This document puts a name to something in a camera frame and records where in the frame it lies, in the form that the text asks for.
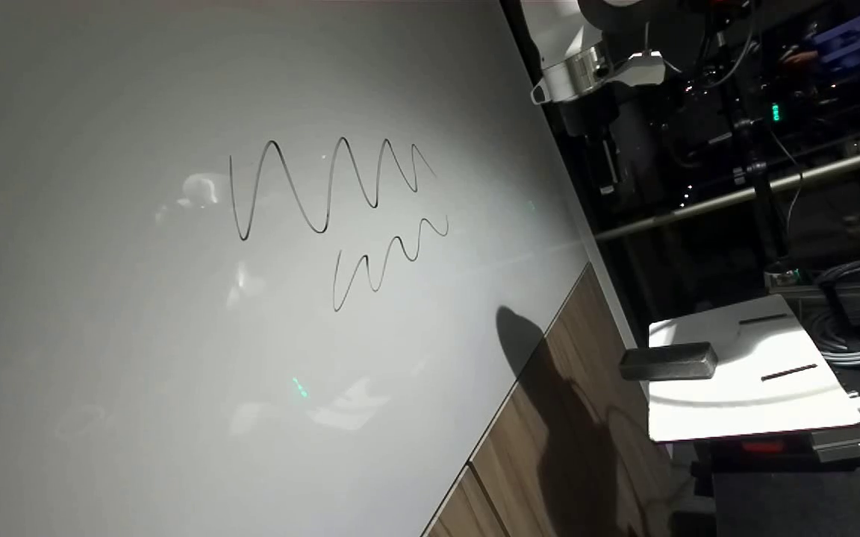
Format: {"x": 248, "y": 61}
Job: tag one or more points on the blue lit monitor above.
{"x": 852, "y": 45}

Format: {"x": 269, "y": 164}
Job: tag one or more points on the small white slotted platform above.
{"x": 737, "y": 397}

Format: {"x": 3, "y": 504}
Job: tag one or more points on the red part under platform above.
{"x": 760, "y": 446}

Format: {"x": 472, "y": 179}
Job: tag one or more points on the large white whiteboard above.
{"x": 200, "y": 328}

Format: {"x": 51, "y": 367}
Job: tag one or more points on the small green indicator light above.
{"x": 773, "y": 112}

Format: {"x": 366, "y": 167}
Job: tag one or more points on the black felt whiteboard eraser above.
{"x": 669, "y": 363}

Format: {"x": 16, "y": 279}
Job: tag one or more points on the silver metal rail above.
{"x": 746, "y": 191}

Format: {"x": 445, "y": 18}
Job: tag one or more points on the black tripod pole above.
{"x": 763, "y": 199}

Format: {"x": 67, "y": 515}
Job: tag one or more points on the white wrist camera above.
{"x": 627, "y": 73}

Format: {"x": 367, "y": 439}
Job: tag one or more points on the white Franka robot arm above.
{"x": 560, "y": 24}

